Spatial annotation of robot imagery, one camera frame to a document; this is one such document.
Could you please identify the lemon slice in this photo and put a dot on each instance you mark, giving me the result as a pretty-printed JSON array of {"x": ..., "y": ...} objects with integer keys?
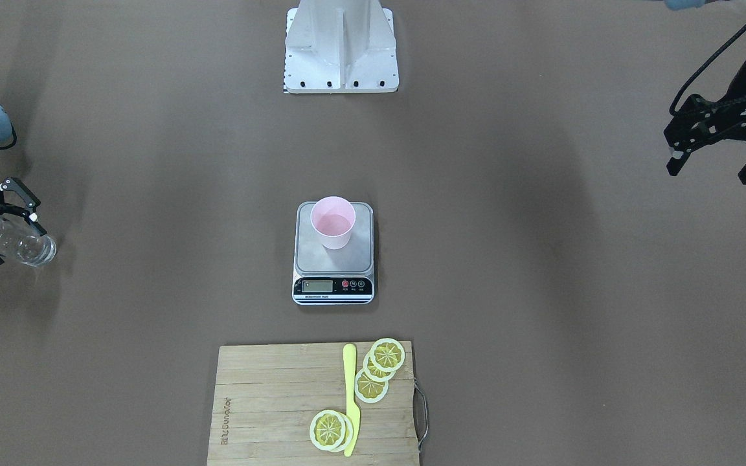
[
  {"x": 326, "y": 430},
  {"x": 374, "y": 374},
  {"x": 368, "y": 390},
  {"x": 348, "y": 435},
  {"x": 387, "y": 355}
]

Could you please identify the lemon slice behind front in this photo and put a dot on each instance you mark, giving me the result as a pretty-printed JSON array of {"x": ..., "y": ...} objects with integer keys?
[{"x": 348, "y": 435}]

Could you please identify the lemon slice lower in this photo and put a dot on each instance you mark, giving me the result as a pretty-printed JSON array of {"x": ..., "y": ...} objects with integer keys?
[{"x": 368, "y": 390}]

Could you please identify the digital kitchen scale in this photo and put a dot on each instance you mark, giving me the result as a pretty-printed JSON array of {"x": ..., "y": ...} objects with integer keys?
[{"x": 322, "y": 276}]

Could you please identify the pink plastic cup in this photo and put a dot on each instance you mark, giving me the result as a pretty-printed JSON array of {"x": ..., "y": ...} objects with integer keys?
[{"x": 333, "y": 219}]

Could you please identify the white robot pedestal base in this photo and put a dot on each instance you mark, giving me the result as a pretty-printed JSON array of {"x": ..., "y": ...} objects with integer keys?
[{"x": 340, "y": 47}]

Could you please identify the lemon slice middle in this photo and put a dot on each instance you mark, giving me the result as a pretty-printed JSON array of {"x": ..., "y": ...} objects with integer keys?
[{"x": 374, "y": 374}]

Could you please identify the bamboo cutting board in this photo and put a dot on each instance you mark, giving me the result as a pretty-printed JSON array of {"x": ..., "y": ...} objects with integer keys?
[{"x": 267, "y": 395}]

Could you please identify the glass sauce bottle metal spout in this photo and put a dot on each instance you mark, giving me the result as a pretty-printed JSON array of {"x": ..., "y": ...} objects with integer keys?
[{"x": 18, "y": 242}]

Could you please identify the lemon slice top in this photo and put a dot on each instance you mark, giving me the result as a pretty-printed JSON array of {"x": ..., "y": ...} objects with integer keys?
[{"x": 387, "y": 355}]

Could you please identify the yellow plastic knife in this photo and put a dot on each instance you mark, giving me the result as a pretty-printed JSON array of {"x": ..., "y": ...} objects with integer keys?
[{"x": 352, "y": 410}]

